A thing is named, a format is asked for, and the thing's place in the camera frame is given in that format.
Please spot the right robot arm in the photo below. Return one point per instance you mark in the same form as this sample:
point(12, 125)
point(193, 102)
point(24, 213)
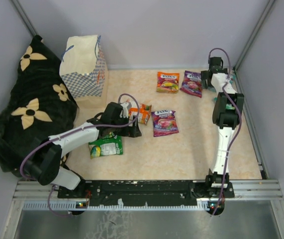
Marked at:
point(226, 116)

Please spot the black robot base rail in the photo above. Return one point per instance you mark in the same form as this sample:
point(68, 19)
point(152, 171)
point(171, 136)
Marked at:
point(141, 192)

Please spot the teal Fox's mint candy bag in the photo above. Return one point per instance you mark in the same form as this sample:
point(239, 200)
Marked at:
point(232, 78)

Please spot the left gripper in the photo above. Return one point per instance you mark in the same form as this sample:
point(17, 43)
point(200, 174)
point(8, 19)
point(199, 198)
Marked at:
point(133, 131)

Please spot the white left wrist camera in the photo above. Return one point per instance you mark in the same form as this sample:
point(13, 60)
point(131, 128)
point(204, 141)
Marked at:
point(126, 106)

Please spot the teal mint cherry candy bag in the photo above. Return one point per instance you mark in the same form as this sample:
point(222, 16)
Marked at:
point(228, 106)

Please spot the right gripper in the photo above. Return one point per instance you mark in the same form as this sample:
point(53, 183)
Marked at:
point(203, 78)

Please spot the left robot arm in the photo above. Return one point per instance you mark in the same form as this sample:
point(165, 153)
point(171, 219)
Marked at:
point(43, 163)

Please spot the checkered paper bag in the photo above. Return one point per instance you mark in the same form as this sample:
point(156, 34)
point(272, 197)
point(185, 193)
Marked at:
point(84, 71)

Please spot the green Fox's candy bag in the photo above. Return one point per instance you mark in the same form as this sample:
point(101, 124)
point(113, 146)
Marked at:
point(107, 146)

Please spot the black floral pillow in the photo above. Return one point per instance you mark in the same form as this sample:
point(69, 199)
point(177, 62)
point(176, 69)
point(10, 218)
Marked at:
point(40, 105)

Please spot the orange Fox's candy bag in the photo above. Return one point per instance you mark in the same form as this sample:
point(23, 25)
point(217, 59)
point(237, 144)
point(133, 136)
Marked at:
point(167, 82)

